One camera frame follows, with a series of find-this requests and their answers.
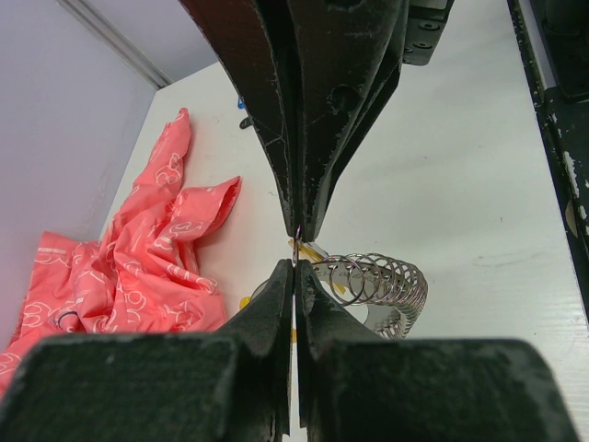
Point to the large keyring with yellow grip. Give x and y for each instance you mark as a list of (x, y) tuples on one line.
[(385, 294)]

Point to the pink patterned jacket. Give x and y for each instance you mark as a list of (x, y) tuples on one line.
[(143, 274)]

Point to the aluminium frame post right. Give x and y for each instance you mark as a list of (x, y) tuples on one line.
[(92, 20)]

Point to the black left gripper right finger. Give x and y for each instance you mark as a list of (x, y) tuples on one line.
[(356, 386)]

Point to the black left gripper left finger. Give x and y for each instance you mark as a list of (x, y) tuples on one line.
[(232, 384)]

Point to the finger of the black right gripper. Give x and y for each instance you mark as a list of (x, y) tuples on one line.
[(254, 42)]

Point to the black tag with silver key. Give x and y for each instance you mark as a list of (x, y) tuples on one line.
[(245, 123)]

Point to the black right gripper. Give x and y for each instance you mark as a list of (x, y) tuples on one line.
[(341, 45)]

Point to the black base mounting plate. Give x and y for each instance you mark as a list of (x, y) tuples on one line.
[(552, 38)]

